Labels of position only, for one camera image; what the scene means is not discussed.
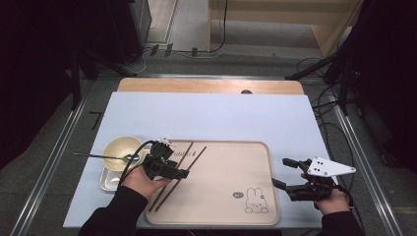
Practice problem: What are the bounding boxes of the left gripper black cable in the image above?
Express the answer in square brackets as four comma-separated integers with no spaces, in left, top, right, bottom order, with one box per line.
[118,140,157,187]

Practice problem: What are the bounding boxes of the person's right hand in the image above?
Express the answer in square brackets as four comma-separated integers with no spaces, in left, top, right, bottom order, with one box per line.
[313,188,350,216]

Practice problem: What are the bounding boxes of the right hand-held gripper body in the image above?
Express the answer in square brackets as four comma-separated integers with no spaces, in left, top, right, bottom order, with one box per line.
[284,156,357,202]

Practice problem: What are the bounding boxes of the aluminium floor rail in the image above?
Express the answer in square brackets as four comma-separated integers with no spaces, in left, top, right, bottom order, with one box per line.
[9,97,89,236]
[328,93,405,236]

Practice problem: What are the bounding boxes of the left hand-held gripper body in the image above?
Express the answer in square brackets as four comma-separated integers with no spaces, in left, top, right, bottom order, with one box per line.
[142,137,175,181]

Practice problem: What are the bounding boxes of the dark equipment case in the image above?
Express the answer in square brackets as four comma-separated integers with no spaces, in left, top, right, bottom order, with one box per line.
[106,0,152,64]

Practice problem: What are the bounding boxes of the cream bowl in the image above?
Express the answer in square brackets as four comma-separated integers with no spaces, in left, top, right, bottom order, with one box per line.
[101,135,146,172]

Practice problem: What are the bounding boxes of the white table board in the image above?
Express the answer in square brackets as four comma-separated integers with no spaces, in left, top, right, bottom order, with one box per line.
[62,91,330,229]

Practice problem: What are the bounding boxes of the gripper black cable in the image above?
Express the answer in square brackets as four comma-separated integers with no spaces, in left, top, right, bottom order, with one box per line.
[118,140,157,187]
[332,184,367,236]

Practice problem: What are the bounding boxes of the small white square plate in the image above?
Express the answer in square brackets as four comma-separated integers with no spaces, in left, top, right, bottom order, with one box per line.
[99,147,153,193]

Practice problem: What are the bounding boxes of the black metal stand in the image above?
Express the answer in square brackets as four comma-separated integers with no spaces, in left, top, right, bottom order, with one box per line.
[69,47,138,111]
[284,48,353,116]

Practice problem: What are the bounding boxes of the beige tray with rabbit print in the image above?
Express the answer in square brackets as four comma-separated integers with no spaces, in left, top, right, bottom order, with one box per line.
[145,140,281,226]

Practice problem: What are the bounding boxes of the metal spoon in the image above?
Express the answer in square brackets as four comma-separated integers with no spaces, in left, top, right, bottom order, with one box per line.
[73,151,141,162]

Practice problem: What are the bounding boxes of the brown chopstick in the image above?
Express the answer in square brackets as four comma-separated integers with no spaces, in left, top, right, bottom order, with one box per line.
[154,146,208,212]
[148,141,195,213]

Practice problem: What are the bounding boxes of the light wooden cabinet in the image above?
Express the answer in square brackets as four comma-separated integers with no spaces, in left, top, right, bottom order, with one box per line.
[209,0,366,59]

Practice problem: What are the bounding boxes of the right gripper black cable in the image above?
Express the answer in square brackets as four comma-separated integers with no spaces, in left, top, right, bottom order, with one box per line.
[332,184,367,236]

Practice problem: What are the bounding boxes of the white floor cable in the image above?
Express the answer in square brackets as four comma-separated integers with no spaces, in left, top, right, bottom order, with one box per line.
[123,48,155,75]

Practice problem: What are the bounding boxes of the black floor cables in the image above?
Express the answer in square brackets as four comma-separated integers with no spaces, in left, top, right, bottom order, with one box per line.
[295,57,360,171]

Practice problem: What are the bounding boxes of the black hanging cable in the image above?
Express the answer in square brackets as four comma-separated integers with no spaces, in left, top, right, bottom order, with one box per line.
[198,0,229,54]

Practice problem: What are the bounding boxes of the person's left hand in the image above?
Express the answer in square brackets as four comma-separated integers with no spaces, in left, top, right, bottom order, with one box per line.
[122,164,173,201]

